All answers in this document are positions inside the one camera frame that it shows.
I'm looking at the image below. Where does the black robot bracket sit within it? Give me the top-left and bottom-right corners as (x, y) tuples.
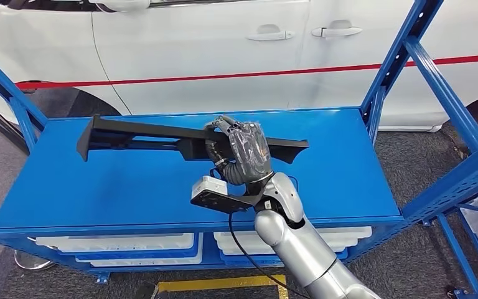
(134, 282), (159, 299)

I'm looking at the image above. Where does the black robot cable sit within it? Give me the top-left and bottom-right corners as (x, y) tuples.
(227, 212), (312, 299)

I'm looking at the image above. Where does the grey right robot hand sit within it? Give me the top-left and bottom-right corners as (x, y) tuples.
(204, 115), (274, 183)

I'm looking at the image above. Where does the chrome stanchion post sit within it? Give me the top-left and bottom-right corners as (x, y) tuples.
(0, 93), (30, 154)
(0, 200), (56, 272)

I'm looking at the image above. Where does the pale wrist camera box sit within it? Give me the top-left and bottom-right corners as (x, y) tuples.
(191, 176), (228, 204)

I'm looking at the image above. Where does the blue metal shelf rack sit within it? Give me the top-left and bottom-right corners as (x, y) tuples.
(0, 0), (478, 299)

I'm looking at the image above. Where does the red barrier belt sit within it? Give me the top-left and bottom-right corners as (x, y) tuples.
(0, 52), (478, 92)

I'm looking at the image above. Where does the white car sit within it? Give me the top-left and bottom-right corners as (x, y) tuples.
(0, 0), (478, 133)

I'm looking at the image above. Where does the blue wheeled shelf rack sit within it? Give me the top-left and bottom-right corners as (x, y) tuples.
(422, 187), (478, 299)

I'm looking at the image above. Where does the black camera bracket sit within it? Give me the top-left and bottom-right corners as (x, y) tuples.
(190, 187), (265, 214)

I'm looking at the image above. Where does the black plastic plate frame part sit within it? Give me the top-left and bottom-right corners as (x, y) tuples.
(76, 114), (310, 165)

